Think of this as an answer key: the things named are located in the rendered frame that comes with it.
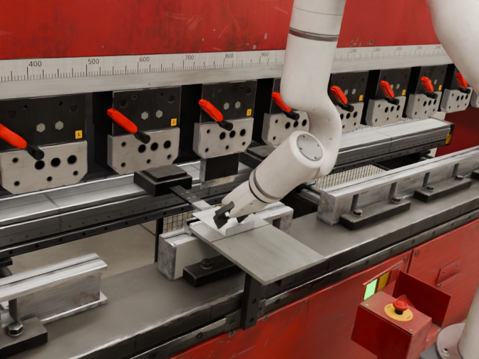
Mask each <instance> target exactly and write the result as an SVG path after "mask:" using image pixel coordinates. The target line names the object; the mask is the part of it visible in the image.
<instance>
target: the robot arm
mask: <svg viewBox="0 0 479 359"><path fill-rule="evenodd" d="M426 3H427V6H428V10H429V13H430V16H431V21H432V24H433V28H434V31H435V33H436V35H437V37H438V40H439V41H440V43H441V45H442V47H443V48H444V50H445V52H446V53H447V54H448V56H449V57H450V59H451V60H452V62H453V63H454V65H455V66H456V68H457V69H458V70H459V72H460V73H461V75H462V76H463V77H464V79H465V80H466V81H467V82H468V84H469V85H470V87H471V88H472V89H473V90H474V91H475V92H476V93H477V95H478V96H479V0H426ZM345 4H346V0H294V3H293V7H292V15H291V20H290V25H289V33H288V37H287V46H286V51H285V55H284V64H283V69H282V77H281V82H280V96H281V99H282V101H283V103H284V104H285V105H287V106H288V107H290V108H293V109H296V110H301V111H304V112H306V113H307V115H308V119H309V132H306V131H301V130H299V131H296V132H293V133H292V134H291V135H290V136H289V137H288V138H287V139H286V140H285V141H284V142H283V143H282V144H281V145H280V146H279V147H277V148H276V149H275V150H274V151H273V152H272V153H271V154H270V155H269V156H268V157H267V158H266V159H265V160H264V161H263V162H261V163H260V164H259V165H258V166H257V167H256V168H255V169H254V170H253V171H252V172H251V174H250V176H249V180H248V181H246V182H244V183H243V184H241V185H240V186H238V187H237V188H236V189H234V190H233V191H231V192H230V193H229V194H228V195H227V196H226V197H225V198H224V199H223V200H222V204H226V205H225V206H224V207H222V208H220V209H218V210H216V211H215V216H214V217H213V219H214V223H215V224H216V226H217V228H218V229H221V228H222V227H223V226H224V225H225V224H226V223H228V220H229V219H231V218H235V217H236V219H237V221H238V223H241V222H243V221H244V220H245V219H246V218H247V217H248V216H249V215H250V214H252V213H253V212H257V211H259V210H261V209H263V208H265V207H266V206H267V205H268V204H270V203H275V202H278V201H279V200H280V199H283V198H284V196H285V195H287V194H288V193H289V192H291V191H292V190H293V189H294V188H295V187H297V186H298V185H300V184H301V183H304V182H306V181H309V180H314V179H317V178H320V177H324V176H326V175H328V174H329V173H330V171H332V169H333V167H334V165H335V162H336V159H337V155H338V152H339V146H340V142H341V132H342V126H341V118H340V115H339V112H338V110H337V109H336V107H335V106H334V104H333V103H332V101H331V100H330V98H329V96H328V93H327V88H328V84H329V77H330V74H331V68H332V64H333V61H334V55H335V51H336V45H337V41H338V38H339V32H340V28H341V22H342V18H343V14H344V8H345ZM226 212H229V214H230V215H229V216H227V215H226V214H225V213H226ZM436 354H437V356H438V359H479V282H478V285H477V288H476V290H475V294H474V297H473V301H472V303H471V306H470V310H469V312H468V317H467V319H466V322H465V323H457V324H453V325H451V326H448V327H446V328H444V329H443V330H442V331H441V332H440V333H439V334H438V337H437V340H436Z"/></svg>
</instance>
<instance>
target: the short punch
mask: <svg viewBox="0 0 479 359"><path fill-rule="evenodd" d="M239 160H240V152H238V153H234V154H229V155H223V156H218V157H211V158H207V159H203V158H202V157H201V159H200V176H199V179H200V180H201V189H204V188H207V187H213V186H216V185H219V184H225V183H228V182H234V181H235V175H237V174H238V167H239Z"/></svg>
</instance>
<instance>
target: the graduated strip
mask: <svg viewBox="0 0 479 359"><path fill-rule="evenodd" d="M285 51H286V50H280V51H242V52H221V53H183V54H163V55H142V56H104V57H83V58H45V59H24V60H5V61H0V81H5V80H28V79H41V78H64V77H76V76H100V75H113V74H125V73H149V72H161V71H184V70H197V69H209V68H233V67H245V66H269V65H282V64H284V55H285ZM437 55H447V53H446V52H445V50H444V48H443V47H442V45H441V44H438V45H419V46H379V47H360V48H336V51H335V55H334V61H353V60H366V59H378V58H402V57H414V56H437Z"/></svg>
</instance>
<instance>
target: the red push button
mask: <svg viewBox="0 0 479 359"><path fill-rule="evenodd" d="M393 307H394V308H395V311H394V312H395V313H396V314H398V315H402V314H403V312H404V311H406V310H407V309H408V304H407V303H406V302H405V301H402V300H395V301H394V302H393Z"/></svg>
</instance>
